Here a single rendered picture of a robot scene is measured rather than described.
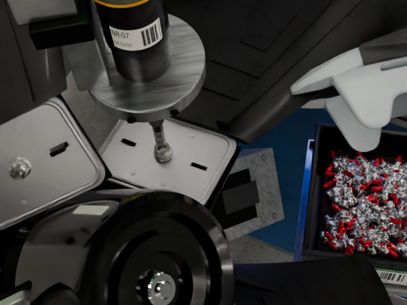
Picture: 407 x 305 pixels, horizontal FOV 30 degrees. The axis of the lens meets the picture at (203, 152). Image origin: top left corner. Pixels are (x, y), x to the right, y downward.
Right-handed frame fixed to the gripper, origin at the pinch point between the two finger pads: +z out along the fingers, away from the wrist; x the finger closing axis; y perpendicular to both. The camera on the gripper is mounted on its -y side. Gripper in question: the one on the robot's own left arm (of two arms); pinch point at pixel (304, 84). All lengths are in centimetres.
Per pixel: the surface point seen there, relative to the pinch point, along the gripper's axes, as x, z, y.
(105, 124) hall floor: 125, 25, -59
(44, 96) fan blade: -11.5, 17.3, 2.8
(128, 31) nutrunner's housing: -18.1, 11.7, 3.8
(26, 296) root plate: -8.2, 20.5, 13.3
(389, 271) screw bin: 31.7, -10.1, 9.2
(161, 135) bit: -4.9, 11.2, 3.8
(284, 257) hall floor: 120, -10, -15
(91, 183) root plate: -7.1, 16.0, 7.0
